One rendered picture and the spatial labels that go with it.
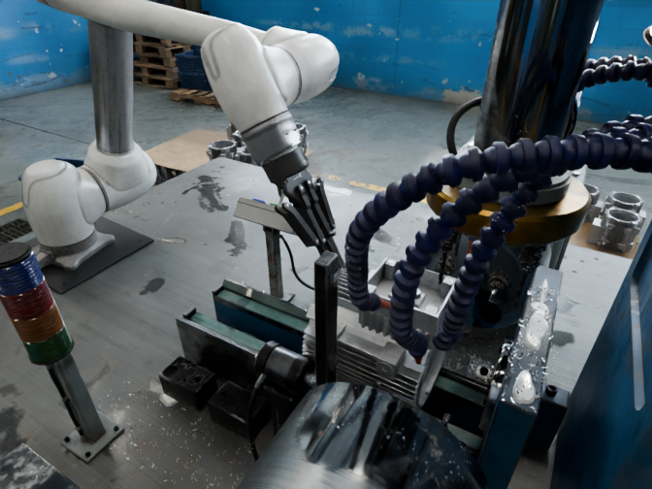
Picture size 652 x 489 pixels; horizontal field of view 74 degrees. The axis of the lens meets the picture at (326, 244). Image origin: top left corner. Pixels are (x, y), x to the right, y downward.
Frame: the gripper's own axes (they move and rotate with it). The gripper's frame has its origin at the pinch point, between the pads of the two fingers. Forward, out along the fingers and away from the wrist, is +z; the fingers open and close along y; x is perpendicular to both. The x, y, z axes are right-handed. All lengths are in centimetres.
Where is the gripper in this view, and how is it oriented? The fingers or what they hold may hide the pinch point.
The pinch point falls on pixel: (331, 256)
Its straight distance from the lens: 79.4
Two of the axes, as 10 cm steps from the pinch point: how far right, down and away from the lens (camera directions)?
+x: -7.6, 1.9, 6.3
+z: 4.3, 8.6, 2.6
